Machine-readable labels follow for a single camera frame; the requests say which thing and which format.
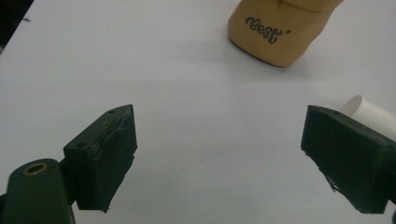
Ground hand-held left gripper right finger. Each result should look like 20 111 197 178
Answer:
301 105 396 215

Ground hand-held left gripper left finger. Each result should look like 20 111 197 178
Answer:
64 105 138 214

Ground large white tube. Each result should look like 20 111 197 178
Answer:
339 94 396 143

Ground tan fabric pouch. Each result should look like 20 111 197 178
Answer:
227 0 345 69

